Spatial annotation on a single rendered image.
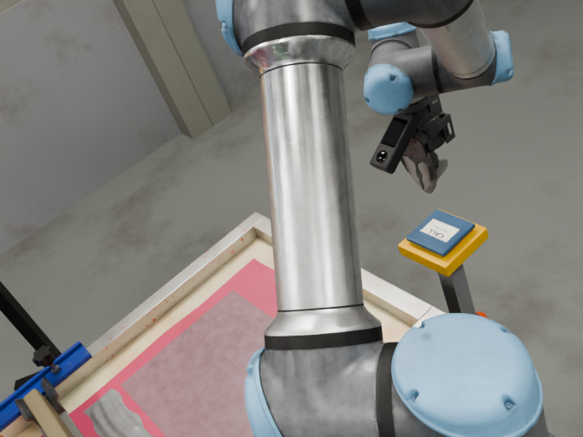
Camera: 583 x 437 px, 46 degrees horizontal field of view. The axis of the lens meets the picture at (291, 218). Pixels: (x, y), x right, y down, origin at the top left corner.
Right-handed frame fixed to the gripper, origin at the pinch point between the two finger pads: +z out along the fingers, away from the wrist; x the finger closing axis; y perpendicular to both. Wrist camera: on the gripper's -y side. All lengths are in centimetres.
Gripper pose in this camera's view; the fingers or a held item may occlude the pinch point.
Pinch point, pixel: (425, 189)
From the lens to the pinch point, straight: 134.0
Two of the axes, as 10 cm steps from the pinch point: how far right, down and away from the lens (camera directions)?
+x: -6.1, -3.2, 7.3
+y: 7.2, -6.0, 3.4
